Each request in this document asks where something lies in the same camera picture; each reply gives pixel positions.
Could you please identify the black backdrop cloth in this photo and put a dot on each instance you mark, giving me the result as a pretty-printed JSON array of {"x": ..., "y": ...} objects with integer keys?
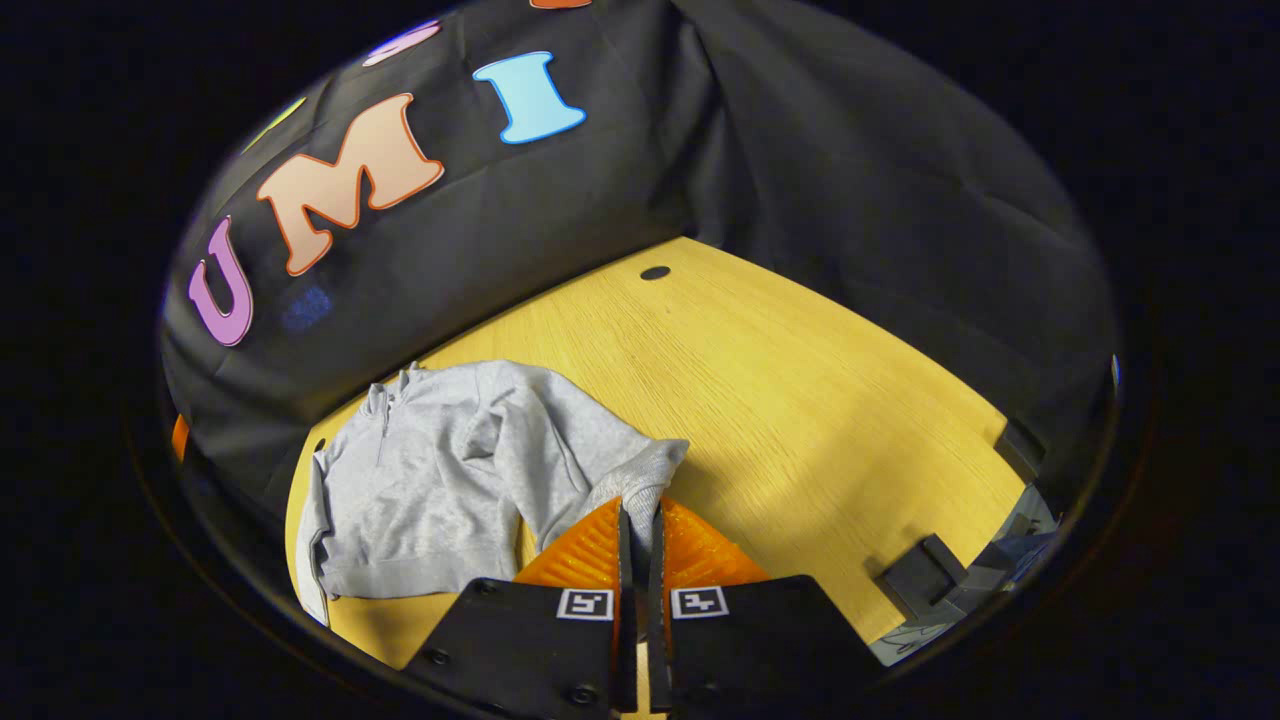
[{"x": 800, "y": 150}]

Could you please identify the grey zip-neck sweatshirt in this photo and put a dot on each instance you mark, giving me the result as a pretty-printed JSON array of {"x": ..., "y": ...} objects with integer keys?
[{"x": 450, "y": 480}]

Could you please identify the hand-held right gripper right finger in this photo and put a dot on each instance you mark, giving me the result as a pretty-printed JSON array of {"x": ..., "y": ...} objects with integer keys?
[{"x": 658, "y": 650}]

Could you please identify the black foam block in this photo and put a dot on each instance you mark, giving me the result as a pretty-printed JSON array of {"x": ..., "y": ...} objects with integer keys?
[
  {"x": 920, "y": 575},
  {"x": 1020, "y": 450}
]

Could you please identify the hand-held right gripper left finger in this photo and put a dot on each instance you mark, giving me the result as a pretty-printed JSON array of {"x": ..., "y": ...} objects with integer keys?
[{"x": 627, "y": 650}]

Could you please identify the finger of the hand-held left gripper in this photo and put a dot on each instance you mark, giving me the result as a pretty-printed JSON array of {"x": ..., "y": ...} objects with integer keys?
[{"x": 180, "y": 438}]

